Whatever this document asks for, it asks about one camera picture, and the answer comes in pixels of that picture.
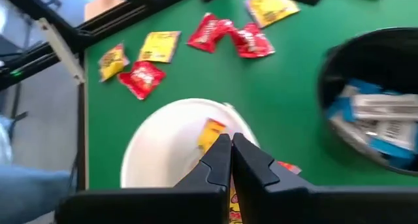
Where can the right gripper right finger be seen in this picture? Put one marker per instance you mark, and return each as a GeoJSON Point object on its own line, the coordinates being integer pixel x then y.
{"type": "Point", "coordinates": [294, 204]}

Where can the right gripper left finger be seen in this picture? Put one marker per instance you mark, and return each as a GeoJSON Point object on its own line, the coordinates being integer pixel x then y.
{"type": "Point", "coordinates": [183, 204]}

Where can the white plastic bucket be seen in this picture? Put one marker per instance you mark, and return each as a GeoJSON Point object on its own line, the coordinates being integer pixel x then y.
{"type": "Point", "coordinates": [163, 152]}

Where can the yellow Sour Patch candy pack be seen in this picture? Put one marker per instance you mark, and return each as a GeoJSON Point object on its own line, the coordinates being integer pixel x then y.
{"type": "Point", "coordinates": [271, 8]}
{"type": "Point", "coordinates": [112, 62]}
{"type": "Point", "coordinates": [160, 47]}
{"type": "Point", "coordinates": [210, 136]}

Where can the blue white candy wrapper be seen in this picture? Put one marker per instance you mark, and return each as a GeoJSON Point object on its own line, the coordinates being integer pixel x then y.
{"type": "Point", "coordinates": [398, 134]}
{"type": "Point", "coordinates": [343, 103]}
{"type": "Point", "coordinates": [385, 106]}

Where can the red Skittles candy pack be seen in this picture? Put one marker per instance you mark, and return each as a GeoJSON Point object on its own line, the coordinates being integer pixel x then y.
{"type": "Point", "coordinates": [289, 167]}
{"type": "Point", "coordinates": [209, 33]}
{"type": "Point", "coordinates": [142, 78]}
{"type": "Point", "coordinates": [251, 41]}

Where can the green table mat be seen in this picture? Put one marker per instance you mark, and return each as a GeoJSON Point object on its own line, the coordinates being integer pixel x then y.
{"type": "Point", "coordinates": [277, 103]}

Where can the person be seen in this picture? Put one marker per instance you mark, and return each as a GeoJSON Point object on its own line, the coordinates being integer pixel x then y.
{"type": "Point", "coordinates": [26, 191]}

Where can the black plastic bucket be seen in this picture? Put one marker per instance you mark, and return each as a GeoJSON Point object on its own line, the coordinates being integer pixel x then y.
{"type": "Point", "coordinates": [375, 54]}

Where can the silver metal bracket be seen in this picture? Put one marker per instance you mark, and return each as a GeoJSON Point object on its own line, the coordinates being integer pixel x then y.
{"type": "Point", "coordinates": [62, 51]}

